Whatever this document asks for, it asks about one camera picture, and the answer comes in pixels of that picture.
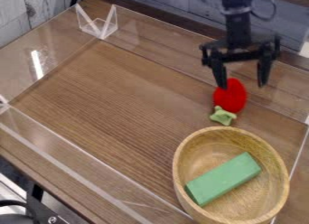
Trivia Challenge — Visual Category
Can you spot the black cable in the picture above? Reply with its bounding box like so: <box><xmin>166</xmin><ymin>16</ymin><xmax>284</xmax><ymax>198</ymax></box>
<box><xmin>0</xmin><ymin>200</ymin><xmax>34</xmax><ymax>224</ymax></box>

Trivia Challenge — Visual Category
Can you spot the black table leg bracket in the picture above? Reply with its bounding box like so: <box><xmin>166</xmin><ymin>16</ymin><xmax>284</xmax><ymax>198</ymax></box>
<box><xmin>26</xmin><ymin>183</ymin><xmax>78</xmax><ymax>224</ymax></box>

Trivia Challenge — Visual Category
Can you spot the clear acrylic tray wall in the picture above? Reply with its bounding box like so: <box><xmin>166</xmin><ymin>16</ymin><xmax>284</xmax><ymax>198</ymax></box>
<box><xmin>0</xmin><ymin>96</ymin><xmax>193</xmax><ymax>224</ymax></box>

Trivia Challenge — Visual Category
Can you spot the wooden bowl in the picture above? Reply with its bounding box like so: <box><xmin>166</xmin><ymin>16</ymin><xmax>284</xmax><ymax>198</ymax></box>
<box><xmin>173</xmin><ymin>126</ymin><xmax>291</xmax><ymax>224</ymax></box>

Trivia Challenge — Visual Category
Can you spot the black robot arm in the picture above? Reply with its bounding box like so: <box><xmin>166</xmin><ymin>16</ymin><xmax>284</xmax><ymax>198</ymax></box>
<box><xmin>200</xmin><ymin>0</ymin><xmax>281</xmax><ymax>89</ymax></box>

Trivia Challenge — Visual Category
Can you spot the green rectangular block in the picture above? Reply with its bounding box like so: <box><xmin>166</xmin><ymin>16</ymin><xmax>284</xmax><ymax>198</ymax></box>
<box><xmin>184</xmin><ymin>152</ymin><xmax>262</xmax><ymax>207</ymax></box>

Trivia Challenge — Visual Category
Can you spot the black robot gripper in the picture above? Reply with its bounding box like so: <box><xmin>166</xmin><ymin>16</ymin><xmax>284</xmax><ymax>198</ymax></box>
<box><xmin>200</xmin><ymin>9</ymin><xmax>281</xmax><ymax>89</ymax></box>

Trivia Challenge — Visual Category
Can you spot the clear acrylic corner bracket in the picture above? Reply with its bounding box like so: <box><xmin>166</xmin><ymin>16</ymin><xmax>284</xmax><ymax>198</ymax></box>
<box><xmin>75</xmin><ymin>5</ymin><xmax>118</xmax><ymax>40</ymax></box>

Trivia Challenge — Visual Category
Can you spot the red plush strawberry toy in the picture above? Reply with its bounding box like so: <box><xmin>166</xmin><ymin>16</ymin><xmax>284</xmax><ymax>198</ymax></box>
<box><xmin>210</xmin><ymin>78</ymin><xmax>248</xmax><ymax>126</ymax></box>

